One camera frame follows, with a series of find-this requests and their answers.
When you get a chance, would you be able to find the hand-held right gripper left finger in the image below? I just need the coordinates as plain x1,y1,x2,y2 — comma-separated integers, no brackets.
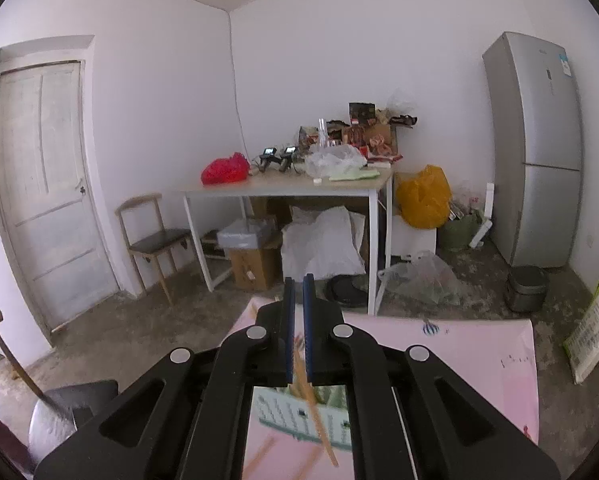
33,276,297,480

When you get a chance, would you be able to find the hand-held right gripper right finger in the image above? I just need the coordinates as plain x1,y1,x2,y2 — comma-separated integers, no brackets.
303,273,563,480

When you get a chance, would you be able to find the wooden chopstick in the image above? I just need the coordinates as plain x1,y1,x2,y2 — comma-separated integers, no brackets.
290,336,325,441
297,335,341,470
243,436,276,479

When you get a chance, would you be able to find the mint green utensil basket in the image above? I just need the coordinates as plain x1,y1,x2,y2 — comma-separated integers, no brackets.
252,384,354,450

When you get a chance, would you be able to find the black round appliance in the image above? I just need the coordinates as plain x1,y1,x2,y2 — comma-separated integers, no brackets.
326,273,371,307

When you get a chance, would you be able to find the cardboard box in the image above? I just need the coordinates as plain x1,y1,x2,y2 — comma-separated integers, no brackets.
228,245,285,292

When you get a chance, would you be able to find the white sack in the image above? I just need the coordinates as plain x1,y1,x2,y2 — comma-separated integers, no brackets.
280,205,367,283

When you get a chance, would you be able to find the white foam box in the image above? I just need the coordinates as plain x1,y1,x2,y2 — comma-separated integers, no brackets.
216,216,278,251

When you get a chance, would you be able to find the clear plastic bag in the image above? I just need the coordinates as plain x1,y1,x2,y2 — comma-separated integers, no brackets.
304,142,369,179
378,251,464,307

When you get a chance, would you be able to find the white table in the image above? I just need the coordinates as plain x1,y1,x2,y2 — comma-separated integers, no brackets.
182,167,395,317

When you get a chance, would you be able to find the pink printed tablecloth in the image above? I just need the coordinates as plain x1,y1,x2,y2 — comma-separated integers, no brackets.
226,296,539,480

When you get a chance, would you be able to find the light green cloth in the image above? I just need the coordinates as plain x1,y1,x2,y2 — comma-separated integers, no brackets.
328,167,381,183

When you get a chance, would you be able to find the wooden chair with dark seat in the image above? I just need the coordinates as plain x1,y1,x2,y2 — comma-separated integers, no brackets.
116,192,195,306
0,305,120,476

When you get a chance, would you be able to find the black handheld device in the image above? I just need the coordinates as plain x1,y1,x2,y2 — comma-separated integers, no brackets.
256,147,281,175
279,146,301,173

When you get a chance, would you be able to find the yellow plastic bag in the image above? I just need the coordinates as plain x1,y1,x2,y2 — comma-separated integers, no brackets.
396,164,453,231

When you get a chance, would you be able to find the green bucket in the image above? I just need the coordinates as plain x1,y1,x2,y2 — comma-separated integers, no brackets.
437,207,484,253

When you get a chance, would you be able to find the red plastic bag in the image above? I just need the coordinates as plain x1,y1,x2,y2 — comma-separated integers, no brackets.
201,152,251,186

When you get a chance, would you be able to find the pile of snack packets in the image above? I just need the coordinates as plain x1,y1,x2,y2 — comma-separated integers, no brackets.
298,101,420,165

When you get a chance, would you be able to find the grey rice cooker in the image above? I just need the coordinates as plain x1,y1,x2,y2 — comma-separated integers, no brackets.
503,265,550,313

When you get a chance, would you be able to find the white wooden door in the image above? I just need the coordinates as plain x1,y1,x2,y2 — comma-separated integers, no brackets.
0,59,121,335

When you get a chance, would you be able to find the silver refrigerator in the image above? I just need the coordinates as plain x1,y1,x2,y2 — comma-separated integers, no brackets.
482,31,585,269

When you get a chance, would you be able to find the thin wall cable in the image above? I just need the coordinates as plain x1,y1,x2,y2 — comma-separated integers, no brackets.
228,12,246,163

